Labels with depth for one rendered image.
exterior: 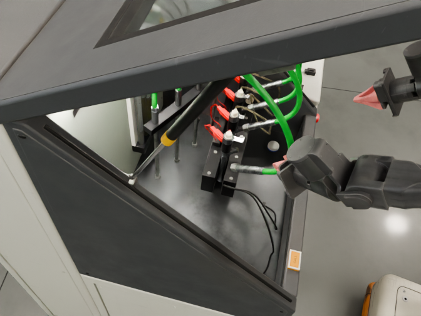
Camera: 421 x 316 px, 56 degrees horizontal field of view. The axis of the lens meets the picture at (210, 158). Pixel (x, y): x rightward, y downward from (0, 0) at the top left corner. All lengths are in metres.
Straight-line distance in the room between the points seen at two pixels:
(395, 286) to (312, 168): 1.33
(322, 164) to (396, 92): 0.39
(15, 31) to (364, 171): 0.60
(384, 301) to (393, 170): 1.30
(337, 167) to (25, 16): 0.57
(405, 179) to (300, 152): 0.16
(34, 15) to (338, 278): 1.84
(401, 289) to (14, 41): 1.73
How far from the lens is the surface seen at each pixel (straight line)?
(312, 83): 1.46
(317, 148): 0.67
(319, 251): 2.21
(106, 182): 0.70
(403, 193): 0.66
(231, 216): 1.24
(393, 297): 1.94
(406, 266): 2.38
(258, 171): 0.93
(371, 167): 0.69
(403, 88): 1.01
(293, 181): 0.80
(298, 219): 1.14
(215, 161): 1.16
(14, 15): 0.77
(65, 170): 0.71
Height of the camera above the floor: 1.92
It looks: 54 degrees down
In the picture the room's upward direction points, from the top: 8 degrees clockwise
